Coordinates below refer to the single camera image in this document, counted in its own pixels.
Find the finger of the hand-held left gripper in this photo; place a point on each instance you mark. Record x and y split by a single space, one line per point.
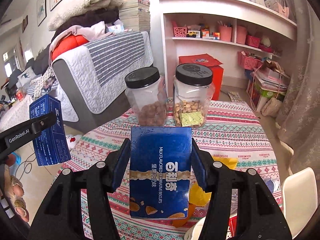
43 123

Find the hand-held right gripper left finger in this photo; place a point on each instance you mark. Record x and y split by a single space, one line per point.
120 170

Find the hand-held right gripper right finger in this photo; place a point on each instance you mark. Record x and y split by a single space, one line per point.
200 170

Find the tall dark blue carton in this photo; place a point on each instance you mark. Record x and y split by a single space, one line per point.
50 150

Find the blue biscuit box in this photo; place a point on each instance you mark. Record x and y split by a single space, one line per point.
160 160

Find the white plastic bin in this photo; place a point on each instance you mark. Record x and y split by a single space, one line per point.
300 195

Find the person's left hand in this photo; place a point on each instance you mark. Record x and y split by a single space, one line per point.
9 160

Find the yellow snack wrapper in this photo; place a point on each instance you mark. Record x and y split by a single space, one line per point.
198 196

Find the grey sofa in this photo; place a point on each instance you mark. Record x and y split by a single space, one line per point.
72 100

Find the beige woven slipper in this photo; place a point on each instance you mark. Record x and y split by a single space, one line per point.
18 197

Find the clear plastic bottle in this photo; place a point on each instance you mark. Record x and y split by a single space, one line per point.
271 183

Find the plastic jar with pale nuts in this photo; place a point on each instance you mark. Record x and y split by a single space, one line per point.
192 95

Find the plastic jar with brown nuts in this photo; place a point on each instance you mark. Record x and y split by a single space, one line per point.
147 97

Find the printed tile sheet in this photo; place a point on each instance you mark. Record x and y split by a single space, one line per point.
233 95

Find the orange garment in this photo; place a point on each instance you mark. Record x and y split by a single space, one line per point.
67 45

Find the cream cloth bag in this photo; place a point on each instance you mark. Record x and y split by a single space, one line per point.
272 107

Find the striped quilted sofa cover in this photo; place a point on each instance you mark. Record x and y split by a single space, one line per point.
112 55

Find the green white cardboard box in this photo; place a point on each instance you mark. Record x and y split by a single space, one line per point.
265 93

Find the pink garment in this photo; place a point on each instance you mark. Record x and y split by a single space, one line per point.
95 31

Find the red cardboard box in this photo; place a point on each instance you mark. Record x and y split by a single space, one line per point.
197 59

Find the pile of papers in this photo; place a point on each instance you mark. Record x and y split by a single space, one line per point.
272 80

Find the narrow framed picture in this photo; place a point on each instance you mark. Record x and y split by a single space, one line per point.
42 7

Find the small white blue carton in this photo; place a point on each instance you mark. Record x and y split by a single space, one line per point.
115 28

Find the large pink mesh basket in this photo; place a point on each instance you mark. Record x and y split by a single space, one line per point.
248 61

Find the dark brown garment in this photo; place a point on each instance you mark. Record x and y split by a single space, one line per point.
100 17

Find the floral lace curtain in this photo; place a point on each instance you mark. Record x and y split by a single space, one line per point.
302 105

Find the beige fleece blanket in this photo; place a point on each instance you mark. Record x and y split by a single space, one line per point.
87 7

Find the colourful cube toys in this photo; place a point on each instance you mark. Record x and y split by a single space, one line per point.
211 34

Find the yellow toy car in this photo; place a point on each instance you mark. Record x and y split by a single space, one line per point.
191 34

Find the pink pencil cup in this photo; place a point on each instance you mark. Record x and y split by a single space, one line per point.
224 33

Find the small pink mesh basket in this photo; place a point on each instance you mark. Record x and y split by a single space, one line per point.
253 41

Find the pink lattice basket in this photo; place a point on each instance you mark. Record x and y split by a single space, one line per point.
180 31

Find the pink plain cup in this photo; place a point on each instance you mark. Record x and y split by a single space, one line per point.
241 35

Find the white plush toy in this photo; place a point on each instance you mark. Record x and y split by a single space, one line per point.
265 42

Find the tall stack of books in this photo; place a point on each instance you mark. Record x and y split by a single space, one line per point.
135 12

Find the white shelf unit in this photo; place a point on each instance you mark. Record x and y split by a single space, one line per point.
225 7

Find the pink file holder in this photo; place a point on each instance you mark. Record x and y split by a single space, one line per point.
276 5

